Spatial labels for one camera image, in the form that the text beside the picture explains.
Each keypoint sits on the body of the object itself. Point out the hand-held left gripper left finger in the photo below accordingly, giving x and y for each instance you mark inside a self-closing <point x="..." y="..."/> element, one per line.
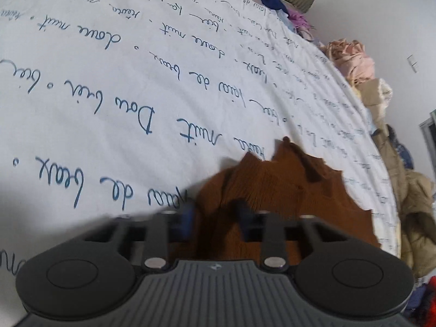
<point x="186" y="223"/>

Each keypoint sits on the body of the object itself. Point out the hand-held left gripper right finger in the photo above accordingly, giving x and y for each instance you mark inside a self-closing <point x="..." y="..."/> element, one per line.
<point x="246" y="224"/>

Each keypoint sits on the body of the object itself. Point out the brown knit sweater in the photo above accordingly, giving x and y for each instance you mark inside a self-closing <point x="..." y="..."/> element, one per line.
<point x="272" y="190"/>

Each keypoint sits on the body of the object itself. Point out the white bed sheet blue script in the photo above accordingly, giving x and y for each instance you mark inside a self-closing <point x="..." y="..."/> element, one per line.
<point x="136" y="92"/>

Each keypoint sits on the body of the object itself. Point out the khaki jacket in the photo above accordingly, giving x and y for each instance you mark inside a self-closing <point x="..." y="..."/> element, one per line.
<point x="412" y="204"/>

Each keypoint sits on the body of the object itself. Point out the cream fleece cloth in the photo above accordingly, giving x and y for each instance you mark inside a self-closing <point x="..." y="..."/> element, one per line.
<point x="374" y="92"/>

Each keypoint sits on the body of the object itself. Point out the pink cloth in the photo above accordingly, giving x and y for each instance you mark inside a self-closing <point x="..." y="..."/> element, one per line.
<point x="351" y="59"/>

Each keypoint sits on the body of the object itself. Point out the red cloth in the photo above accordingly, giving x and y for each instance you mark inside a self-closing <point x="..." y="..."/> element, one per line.
<point x="427" y="299"/>

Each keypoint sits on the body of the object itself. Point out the purple cloth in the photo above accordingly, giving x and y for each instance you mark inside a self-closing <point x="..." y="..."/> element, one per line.
<point x="297" y="20"/>

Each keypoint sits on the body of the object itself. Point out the white wall socket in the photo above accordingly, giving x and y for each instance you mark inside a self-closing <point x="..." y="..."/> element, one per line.
<point x="412" y="63"/>

